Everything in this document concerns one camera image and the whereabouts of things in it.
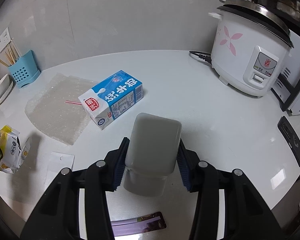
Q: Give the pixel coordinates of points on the white floral rice cooker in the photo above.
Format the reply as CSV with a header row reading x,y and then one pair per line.
x,y
240,52

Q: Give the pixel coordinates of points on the black flat device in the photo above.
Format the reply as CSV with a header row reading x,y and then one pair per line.
x,y
291,140

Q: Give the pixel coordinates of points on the clear printed wrapper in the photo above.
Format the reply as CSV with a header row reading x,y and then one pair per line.
x,y
25,152

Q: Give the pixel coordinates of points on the bundle of wooden chopsticks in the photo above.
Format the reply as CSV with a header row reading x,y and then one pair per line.
x,y
11,53

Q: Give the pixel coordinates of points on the blue perforated utensil holder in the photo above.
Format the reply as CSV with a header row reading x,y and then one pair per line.
x,y
22,73

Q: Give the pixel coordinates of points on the red plastic strip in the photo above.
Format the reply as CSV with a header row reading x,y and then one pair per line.
x,y
73,102

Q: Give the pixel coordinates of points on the white bottle green label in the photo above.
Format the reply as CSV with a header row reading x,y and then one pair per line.
x,y
152,142

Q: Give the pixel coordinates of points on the white microwave oven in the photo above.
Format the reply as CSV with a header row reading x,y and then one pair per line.
x,y
295,80

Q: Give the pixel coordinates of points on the clear bubble wrap sheet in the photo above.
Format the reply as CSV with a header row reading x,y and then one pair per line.
x,y
55,115

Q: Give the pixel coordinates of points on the blue white milk carton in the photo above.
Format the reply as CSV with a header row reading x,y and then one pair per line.
x,y
115,97

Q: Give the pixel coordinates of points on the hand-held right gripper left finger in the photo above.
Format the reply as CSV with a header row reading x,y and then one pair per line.
x,y
118,170

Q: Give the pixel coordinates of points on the yellow snack packet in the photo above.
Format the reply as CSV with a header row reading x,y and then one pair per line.
x,y
3,150

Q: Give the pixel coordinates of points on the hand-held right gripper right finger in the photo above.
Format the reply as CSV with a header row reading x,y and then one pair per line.
x,y
183,167

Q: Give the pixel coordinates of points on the white plate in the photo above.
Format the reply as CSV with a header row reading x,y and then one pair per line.
x,y
7,92

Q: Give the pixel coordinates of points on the clear plastic bag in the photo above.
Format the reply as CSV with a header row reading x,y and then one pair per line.
x,y
61,165

